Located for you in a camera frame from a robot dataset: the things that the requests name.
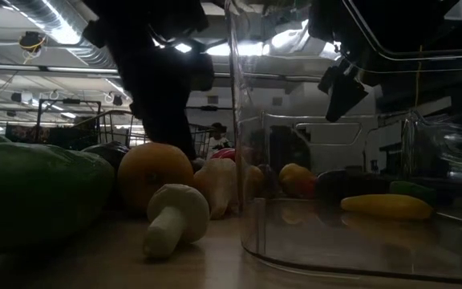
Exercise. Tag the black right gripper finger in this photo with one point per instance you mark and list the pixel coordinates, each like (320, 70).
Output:
(345, 96)
(327, 80)

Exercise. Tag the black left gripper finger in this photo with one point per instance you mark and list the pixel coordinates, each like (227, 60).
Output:
(163, 124)

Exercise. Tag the orange fruit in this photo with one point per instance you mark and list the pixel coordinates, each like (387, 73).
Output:
(151, 172)

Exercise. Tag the dark toy avocado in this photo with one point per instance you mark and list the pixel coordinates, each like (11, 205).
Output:
(110, 154)

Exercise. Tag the red bell pepper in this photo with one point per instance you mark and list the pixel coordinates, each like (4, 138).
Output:
(225, 153)

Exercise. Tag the yellow lemon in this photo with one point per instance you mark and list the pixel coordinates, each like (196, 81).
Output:
(293, 174)

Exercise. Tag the small orange-red pepper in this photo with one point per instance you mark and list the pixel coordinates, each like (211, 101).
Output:
(306, 188)

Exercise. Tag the small green chili pepper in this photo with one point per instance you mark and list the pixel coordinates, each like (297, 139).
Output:
(411, 188)

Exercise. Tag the small yellow chili pepper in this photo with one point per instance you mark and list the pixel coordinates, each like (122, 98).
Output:
(387, 206)

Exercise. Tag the green cucumber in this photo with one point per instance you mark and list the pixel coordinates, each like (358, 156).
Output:
(34, 192)

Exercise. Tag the clear plastic bin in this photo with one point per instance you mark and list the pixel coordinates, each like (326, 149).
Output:
(335, 249)

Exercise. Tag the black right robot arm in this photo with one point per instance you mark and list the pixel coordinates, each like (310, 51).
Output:
(435, 86)

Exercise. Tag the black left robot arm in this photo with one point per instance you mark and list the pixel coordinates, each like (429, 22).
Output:
(134, 16)

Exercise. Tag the person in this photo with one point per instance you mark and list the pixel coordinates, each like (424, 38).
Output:
(217, 140)

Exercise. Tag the small white mushroom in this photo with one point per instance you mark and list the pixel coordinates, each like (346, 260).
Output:
(175, 208)

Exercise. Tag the long ceiling light bar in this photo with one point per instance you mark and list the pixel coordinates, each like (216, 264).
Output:
(14, 67)

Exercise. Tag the black metal rack frame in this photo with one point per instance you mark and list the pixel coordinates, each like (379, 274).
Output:
(70, 101)

